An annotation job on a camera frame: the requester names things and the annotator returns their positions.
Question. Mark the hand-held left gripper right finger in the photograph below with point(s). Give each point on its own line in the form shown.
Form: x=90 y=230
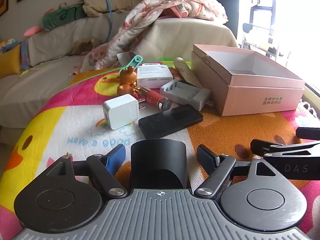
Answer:
x=206 y=158

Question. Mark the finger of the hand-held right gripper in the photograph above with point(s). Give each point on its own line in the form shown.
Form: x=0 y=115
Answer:
x=308 y=133
x=287 y=148

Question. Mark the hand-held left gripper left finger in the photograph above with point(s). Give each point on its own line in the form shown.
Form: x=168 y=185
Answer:
x=115 y=160

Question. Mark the black cylindrical nozzle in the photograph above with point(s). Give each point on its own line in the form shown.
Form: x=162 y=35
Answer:
x=157 y=157

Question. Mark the white charger adapter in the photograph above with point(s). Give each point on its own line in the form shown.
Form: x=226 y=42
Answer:
x=120 y=111

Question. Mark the pink cardboard box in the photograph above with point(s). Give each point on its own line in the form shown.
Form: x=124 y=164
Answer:
x=250 y=90

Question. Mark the cream tube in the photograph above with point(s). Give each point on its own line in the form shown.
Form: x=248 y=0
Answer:
x=186 y=71

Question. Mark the black power bank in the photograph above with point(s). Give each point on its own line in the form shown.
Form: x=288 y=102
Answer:
x=170 y=121

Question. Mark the colourful duck play mat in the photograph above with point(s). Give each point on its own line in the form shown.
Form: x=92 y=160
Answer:
x=62 y=120

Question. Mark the grey battery charger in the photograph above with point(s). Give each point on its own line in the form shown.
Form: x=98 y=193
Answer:
x=186 y=93

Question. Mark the brown bear figurine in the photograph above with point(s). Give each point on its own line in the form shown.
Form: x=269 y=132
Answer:
x=127 y=80

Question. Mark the red patterned packet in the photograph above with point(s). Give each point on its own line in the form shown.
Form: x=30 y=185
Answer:
x=177 y=74

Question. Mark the green plastic tag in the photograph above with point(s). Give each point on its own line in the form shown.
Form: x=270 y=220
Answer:
x=133 y=62

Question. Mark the metal rack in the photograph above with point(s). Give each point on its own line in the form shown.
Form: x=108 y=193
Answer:
x=265 y=40

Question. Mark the beige covered sofa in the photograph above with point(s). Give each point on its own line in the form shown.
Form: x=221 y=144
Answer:
x=50 y=80

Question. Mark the pink printed blanket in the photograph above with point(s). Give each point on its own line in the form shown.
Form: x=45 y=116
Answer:
x=140 y=27

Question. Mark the yellow cushion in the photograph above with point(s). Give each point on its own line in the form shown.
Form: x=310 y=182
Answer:
x=10 y=61

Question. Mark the green plush toy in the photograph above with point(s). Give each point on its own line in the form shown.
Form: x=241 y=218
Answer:
x=65 y=16

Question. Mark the pink plush toy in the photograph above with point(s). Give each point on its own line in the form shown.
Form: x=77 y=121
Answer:
x=32 y=30

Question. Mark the colourful small toy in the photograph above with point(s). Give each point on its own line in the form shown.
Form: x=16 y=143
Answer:
x=7 y=43

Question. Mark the beige pillow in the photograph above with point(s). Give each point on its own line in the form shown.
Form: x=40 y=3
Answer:
x=112 y=1

